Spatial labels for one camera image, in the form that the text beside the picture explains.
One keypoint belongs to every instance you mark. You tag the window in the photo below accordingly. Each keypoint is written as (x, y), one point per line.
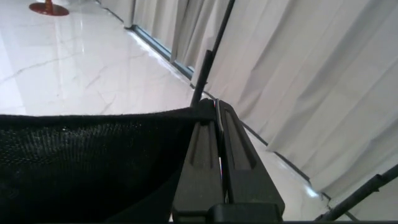
(164, 51)

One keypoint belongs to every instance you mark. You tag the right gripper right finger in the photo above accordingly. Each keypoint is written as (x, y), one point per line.
(248, 183)

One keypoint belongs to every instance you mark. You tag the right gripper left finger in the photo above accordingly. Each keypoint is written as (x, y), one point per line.
(199, 186)

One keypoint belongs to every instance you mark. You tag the black clothes rack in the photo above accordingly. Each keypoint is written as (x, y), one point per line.
(205, 68)

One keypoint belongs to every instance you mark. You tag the red round stand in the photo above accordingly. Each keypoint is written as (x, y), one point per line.
(49, 9)

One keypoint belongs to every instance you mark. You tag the black garment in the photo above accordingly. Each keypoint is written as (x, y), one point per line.
(77, 168)

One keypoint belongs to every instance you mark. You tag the white curtain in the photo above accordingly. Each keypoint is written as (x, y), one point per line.
(311, 77)

